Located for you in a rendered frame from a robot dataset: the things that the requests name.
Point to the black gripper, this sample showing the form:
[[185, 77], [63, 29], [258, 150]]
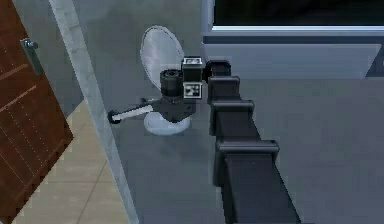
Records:
[[173, 96]]

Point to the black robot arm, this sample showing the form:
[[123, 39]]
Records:
[[246, 160]]

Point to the brown wooden room door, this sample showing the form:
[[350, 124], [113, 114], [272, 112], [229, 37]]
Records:
[[23, 133]]

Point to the grey framed window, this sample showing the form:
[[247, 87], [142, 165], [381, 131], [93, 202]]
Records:
[[293, 20]]

